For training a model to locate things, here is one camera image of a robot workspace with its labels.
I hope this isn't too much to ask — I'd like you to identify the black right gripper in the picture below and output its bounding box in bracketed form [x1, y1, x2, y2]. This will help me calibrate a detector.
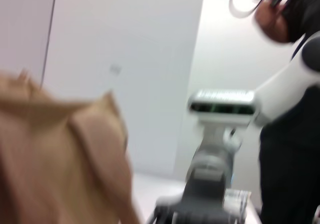
[172, 168, 252, 224]

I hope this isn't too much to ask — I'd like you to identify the khaki canvas food bag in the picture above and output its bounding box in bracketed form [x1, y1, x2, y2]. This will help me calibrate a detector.
[0, 68, 146, 224]

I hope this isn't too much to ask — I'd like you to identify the person in dark clothing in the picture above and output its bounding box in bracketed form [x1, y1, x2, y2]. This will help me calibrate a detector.
[254, 0, 320, 44]

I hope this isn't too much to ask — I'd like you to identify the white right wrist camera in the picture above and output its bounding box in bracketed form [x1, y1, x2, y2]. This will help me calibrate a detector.
[187, 88, 263, 122]

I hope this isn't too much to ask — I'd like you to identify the black cable loop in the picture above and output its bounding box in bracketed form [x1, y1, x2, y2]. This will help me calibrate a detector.
[228, 0, 266, 19]

